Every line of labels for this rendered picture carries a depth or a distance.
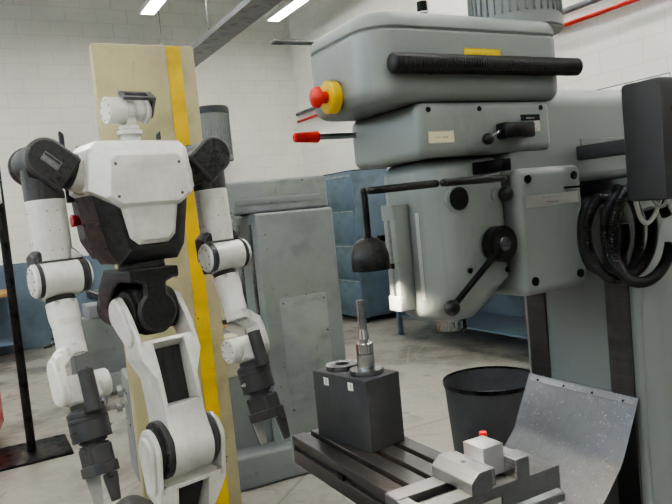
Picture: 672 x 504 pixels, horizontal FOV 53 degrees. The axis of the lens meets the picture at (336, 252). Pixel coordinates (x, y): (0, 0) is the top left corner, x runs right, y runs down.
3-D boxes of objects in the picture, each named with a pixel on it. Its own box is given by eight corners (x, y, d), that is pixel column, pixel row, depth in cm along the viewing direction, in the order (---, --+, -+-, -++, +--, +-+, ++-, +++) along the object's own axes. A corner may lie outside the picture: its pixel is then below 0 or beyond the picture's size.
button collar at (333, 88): (335, 110, 121) (332, 77, 121) (320, 116, 127) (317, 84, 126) (344, 110, 122) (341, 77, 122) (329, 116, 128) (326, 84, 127)
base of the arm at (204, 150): (177, 194, 189) (159, 157, 186) (213, 177, 196) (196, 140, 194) (202, 187, 177) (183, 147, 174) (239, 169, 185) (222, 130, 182)
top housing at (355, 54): (374, 100, 114) (365, 4, 113) (306, 124, 137) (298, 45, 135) (568, 98, 136) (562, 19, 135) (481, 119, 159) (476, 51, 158)
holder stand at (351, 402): (371, 454, 169) (364, 376, 168) (318, 436, 186) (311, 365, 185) (405, 440, 177) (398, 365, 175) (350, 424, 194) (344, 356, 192)
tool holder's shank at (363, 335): (355, 343, 175) (351, 301, 174) (361, 340, 178) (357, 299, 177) (366, 343, 174) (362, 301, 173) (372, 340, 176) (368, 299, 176)
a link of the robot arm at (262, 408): (240, 427, 179) (227, 384, 181) (267, 417, 186) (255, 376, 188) (267, 420, 170) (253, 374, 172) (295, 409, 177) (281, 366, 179)
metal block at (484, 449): (485, 479, 130) (482, 449, 130) (465, 470, 135) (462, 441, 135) (505, 472, 133) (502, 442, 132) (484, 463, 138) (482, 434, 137)
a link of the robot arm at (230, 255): (212, 318, 183) (193, 252, 186) (244, 311, 189) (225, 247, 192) (230, 308, 175) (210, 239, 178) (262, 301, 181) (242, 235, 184)
